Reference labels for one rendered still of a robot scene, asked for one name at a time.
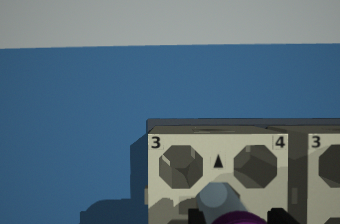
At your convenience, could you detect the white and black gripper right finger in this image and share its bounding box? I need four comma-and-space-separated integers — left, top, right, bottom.
267, 208, 300, 224

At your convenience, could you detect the blue bench mat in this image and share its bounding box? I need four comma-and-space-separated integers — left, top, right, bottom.
0, 43, 340, 224

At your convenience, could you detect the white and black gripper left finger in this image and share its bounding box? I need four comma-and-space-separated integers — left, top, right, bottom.
188, 208, 206, 224

